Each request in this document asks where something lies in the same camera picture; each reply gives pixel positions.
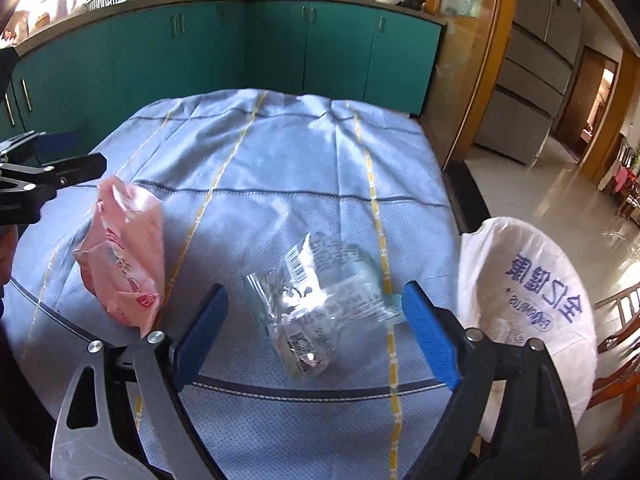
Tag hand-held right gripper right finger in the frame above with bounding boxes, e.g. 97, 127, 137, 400
401, 281, 583, 480

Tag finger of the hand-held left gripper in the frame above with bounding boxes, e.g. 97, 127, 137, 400
0, 152, 108, 196
0, 130, 76, 165

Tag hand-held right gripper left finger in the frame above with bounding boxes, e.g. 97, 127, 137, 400
50, 283, 231, 480

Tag pink packet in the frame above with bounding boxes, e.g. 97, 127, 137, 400
72, 175, 166, 338

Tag bin with white printed bag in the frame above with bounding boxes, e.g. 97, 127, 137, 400
457, 216, 598, 441

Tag clear plastic wrapper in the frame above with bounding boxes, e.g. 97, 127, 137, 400
245, 232, 403, 376

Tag carved wooden chair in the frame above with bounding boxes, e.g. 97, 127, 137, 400
580, 282, 640, 461

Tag blue striped tablecloth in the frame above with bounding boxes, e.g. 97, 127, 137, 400
5, 89, 463, 480

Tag brown wooden door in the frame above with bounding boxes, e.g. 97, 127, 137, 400
555, 45, 621, 161

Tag wooden framed glass door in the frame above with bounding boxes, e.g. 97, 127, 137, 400
425, 0, 521, 171

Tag teal kitchen cabinets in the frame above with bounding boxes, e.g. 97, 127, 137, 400
0, 0, 446, 133

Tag silver refrigerator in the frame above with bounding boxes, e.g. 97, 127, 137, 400
472, 0, 586, 166

